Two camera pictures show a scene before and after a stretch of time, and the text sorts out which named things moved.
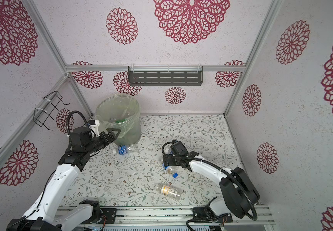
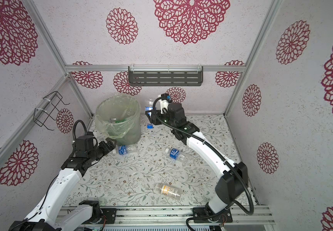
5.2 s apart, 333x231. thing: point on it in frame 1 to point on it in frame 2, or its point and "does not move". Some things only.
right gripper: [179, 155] to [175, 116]
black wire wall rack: [41, 116] does not move
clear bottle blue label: [124, 149] does not move
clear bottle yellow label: [168, 190] does not move
